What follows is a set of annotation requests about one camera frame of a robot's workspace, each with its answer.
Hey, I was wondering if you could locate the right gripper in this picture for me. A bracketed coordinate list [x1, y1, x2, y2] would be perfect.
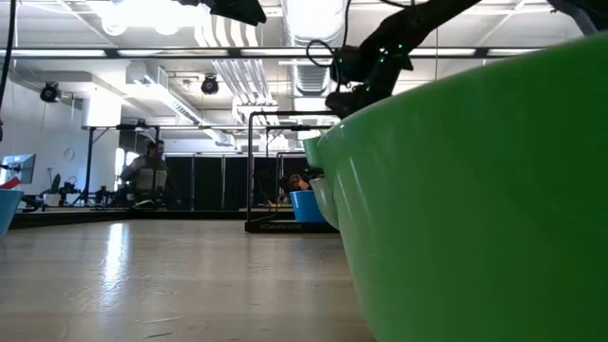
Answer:
[325, 85, 389, 121]

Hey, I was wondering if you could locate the green plastic mini bowl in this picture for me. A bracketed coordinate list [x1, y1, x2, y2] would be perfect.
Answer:
[316, 33, 608, 342]
[302, 135, 325, 170]

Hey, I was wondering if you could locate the blue plastic mini bowl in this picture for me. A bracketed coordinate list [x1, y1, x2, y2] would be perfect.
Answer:
[289, 189, 329, 224]
[0, 189, 25, 238]

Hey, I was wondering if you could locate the person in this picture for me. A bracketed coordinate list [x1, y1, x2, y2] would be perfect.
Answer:
[283, 173, 313, 193]
[117, 139, 173, 210]

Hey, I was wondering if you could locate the black partition screen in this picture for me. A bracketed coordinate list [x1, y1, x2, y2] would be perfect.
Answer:
[163, 152, 310, 210]

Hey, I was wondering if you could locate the computer monitor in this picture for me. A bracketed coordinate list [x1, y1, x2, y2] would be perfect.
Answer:
[0, 152, 38, 185]

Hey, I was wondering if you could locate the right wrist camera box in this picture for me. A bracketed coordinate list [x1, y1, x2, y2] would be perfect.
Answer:
[332, 45, 365, 86]

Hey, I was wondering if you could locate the black camera cable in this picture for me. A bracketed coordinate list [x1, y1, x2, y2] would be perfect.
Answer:
[306, 0, 355, 68]

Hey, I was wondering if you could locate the silver ceiling air duct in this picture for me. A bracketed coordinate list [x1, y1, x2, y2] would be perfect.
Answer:
[280, 0, 349, 48]

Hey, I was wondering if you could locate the black workstation frame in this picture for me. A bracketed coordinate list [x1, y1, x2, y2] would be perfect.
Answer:
[81, 122, 162, 203]

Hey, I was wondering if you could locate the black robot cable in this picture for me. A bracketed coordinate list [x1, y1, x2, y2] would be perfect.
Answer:
[0, 0, 19, 104]

